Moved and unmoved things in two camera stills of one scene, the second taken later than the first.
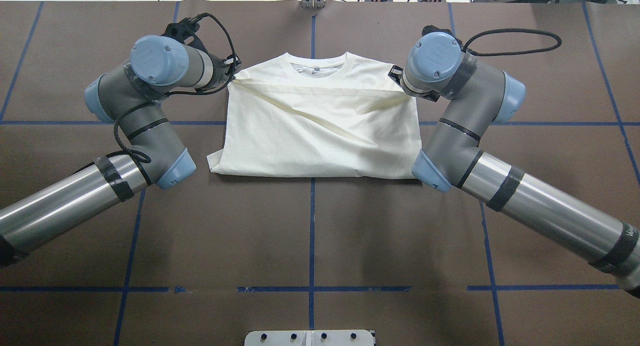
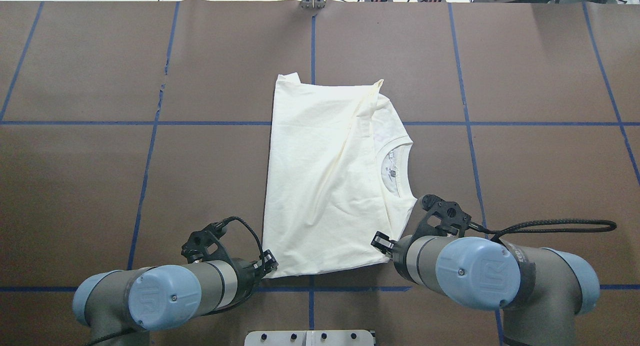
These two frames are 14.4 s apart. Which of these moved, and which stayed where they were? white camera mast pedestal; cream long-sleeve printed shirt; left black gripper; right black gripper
Moved: left black gripper; right black gripper; cream long-sleeve printed shirt
Stayed: white camera mast pedestal
